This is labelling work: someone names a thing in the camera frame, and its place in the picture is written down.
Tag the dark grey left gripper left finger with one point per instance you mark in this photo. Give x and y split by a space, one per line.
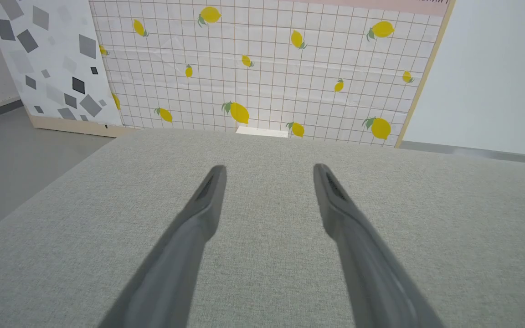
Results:
176 264

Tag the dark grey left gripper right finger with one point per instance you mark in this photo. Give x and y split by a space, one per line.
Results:
367 264

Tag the lemon print grid panel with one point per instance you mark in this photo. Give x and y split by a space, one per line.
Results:
267 68

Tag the grey terrazzo pattern panel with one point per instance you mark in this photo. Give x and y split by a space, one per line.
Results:
48 64

